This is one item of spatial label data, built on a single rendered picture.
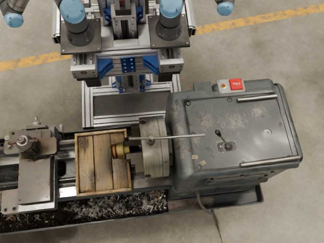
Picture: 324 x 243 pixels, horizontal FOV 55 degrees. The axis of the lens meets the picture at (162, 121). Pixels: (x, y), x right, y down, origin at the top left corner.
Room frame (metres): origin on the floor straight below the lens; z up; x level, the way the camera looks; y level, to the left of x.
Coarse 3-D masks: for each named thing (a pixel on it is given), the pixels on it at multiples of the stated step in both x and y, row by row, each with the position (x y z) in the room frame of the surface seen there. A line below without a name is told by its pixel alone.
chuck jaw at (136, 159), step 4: (140, 152) 0.41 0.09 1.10; (128, 156) 0.38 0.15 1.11; (132, 156) 0.38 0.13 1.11; (136, 156) 0.38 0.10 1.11; (140, 156) 0.38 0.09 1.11; (128, 160) 0.36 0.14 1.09; (132, 160) 0.36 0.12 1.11; (136, 160) 0.36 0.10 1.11; (140, 160) 0.36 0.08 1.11; (132, 164) 0.34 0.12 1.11; (136, 164) 0.34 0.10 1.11; (140, 164) 0.34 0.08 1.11; (136, 168) 0.32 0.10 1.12; (140, 168) 0.32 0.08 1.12; (136, 172) 0.30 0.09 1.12; (140, 172) 0.30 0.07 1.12; (148, 176) 0.29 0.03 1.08
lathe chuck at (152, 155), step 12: (144, 120) 0.55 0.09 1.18; (156, 120) 0.55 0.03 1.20; (144, 132) 0.47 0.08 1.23; (156, 132) 0.48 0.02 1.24; (144, 144) 0.41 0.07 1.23; (156, 144) 0.42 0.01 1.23; (144, 156) 0.36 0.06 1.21; (156, 156) 0.37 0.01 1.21; (144, 168) 0.31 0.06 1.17; (156, 168) 0.32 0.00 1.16
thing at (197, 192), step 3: (195, 192) 0.29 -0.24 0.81; (198, 192) 0.29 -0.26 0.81; (198, 195) 0.27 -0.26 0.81; (198, 198) 0.26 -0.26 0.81; (198, 201) 0.24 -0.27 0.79; (201, 204) 0.23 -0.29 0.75; (201, 207) 0.22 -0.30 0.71; (204, 207) 0.22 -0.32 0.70; (204, 210) 0.21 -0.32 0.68; (207, 210) 0.21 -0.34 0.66; (213, 210) 0.23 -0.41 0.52; (207, 213) 0.20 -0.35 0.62; (210, 213) 0.20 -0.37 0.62; (213, 213) 0.21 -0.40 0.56
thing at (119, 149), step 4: (116, 144) 0.43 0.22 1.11; (120, 144) 0.43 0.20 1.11; (124, 144) 0.44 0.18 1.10; (112, 148) 0.41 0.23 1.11; (116, 148) 0.41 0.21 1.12; (120, 148) 0.41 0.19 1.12; (124, 148) 0.41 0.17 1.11; (128, 148) 0.42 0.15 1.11; (112, 152) 0.39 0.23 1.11; (116, 152) 0.39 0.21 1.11; (120, 152) 0.39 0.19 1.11; (124, 152) 0.40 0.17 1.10; (128, 152) 0.40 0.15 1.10; (112, 156) 0.37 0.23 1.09; (116, 156) 0.37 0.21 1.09; (120, 156) 0.37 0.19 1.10; (124, 156) 0.38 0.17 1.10
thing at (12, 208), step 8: (48, 128) 0.53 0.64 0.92; (56, 128) 0.55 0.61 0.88; (16, 136) 0.46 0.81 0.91; (56, 136) 0.50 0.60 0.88; (8, 152) 0.37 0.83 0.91; (16, 152) 0.37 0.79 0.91; (56, 160) 0.36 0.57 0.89; (56, 168) 0.32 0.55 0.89; (56, 176) 0.27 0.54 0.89; (56, 184) 0.23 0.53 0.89; (8, 192) 0.15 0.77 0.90; (16, 192) 0.16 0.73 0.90; (56, 192) 0.18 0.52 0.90; (0, 200) 0.11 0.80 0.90; (8, 200) 0.11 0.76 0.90; (16, 200) 0.12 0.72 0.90; (56, 200) 0.14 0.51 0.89; (8, 208) 0.07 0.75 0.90; (16, 208) 0.08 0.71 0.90; (24, 208) 0.08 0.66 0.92; (32, 208) 0.09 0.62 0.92; (40, 208) 0.09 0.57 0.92; (48, 208) 0.10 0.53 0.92; (56, 208) 0.10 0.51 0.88
